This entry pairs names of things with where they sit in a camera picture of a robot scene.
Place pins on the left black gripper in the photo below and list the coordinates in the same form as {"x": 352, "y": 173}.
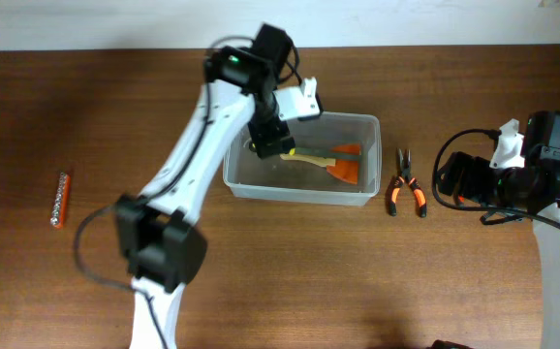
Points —
{"x": 274, "y": 145}

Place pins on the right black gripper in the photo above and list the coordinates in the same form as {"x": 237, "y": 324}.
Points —
{"x": 461, "y": 174}

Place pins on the file with yellow-black handle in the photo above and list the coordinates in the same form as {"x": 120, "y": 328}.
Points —
{"x": 326, "y": 154}

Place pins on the orange scraper wooden handle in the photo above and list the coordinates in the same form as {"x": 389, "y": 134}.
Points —
{"x": 343, "y": 170}

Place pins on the orange socket bit holder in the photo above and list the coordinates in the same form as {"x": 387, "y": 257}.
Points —
{"x": 60, "y": 202}

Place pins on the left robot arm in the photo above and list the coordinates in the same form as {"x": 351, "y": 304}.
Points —
{"x": 157, "y": 229}

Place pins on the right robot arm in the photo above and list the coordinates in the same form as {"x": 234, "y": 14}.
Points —
{"x": 521, "y": 181}

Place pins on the clear plastic container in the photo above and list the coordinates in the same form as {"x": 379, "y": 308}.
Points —
{"x": 276, "y": 179}

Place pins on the dark object at edge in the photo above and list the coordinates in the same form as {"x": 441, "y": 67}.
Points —
{"x": 442, "y": 344}

